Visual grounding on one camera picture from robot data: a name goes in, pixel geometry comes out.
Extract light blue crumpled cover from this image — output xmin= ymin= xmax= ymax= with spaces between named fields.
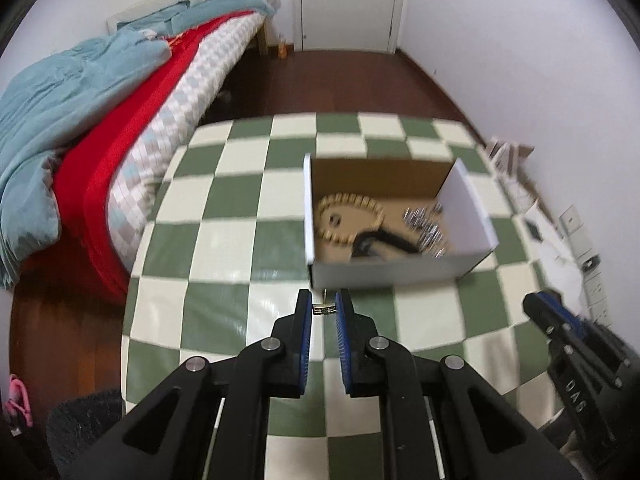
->
xmin=117 ymin=0 xmax=276 ymax=36

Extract grey white checkered mattress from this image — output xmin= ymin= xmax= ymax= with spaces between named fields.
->
xmin=105 ymin=12 xmax=268 ymax=271

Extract beige padded headboard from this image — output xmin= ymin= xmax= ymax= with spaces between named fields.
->
xmin=107 ymin=0 xmax=278 ymax=33

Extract black wristband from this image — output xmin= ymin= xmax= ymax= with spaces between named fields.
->
xmin=350 ymin=227 xmax=423 ymax=263

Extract green white checkered tablecloth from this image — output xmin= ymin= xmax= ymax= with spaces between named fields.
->
xmin=120 ymin=112 xmax=566 ymax=480

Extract white power strip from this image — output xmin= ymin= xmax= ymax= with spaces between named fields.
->
xmin=557 ymin=204 xmax=613 ymax=326

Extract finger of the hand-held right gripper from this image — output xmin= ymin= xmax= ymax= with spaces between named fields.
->
xmin=547 ymin=291 xmax=631 ymax=376
xmin=523 ymin=294 xmax=623 ymax=391

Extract cardboard box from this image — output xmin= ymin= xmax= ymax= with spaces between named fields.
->
xmin=302 ymin=155 xmax=501 ymax=291

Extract white grid pattern tote bag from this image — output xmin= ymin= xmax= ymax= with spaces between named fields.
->
xmin=485 ymin=135 xmax=533 ymax=176

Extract pink slippers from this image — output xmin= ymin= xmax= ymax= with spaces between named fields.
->
xmin=5 ymin=374 xmax=33 ymax=428

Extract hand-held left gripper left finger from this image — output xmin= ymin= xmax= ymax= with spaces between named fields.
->
xmin=65 ymin=289 xmax=316 ymax=480

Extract wooden bead bracelet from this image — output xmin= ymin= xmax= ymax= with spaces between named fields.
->
xmin=314 ymin=192 xmax=386 ymax=247

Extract bed with red sheet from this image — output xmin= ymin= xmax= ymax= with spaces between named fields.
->
xmin=15 ymin=10 xmax=266 ymax=306

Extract light blue blanket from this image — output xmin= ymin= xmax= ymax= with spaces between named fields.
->
xmin=0 ymin=35 xmax=173 ymax=288

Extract small silver earring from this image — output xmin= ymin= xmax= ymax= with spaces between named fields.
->
xmin=312 ymin=287 xmax=337 ymax=317

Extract dark grey shaggy rug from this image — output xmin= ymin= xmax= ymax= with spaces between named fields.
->
xmin=45 ymin=387 xmax=123 ymax=471

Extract white door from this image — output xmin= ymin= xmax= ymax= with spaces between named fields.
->
xmin=292 ymin=0 xmax=408 ymax=53

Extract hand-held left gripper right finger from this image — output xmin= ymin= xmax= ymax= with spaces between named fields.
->
xmin=334 ymin=287 xmax=583 ymax=480

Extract chunky silver chain bracelet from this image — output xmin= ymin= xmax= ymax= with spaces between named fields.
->
xmin=417 ymin=220 xmax=448 ymax=258

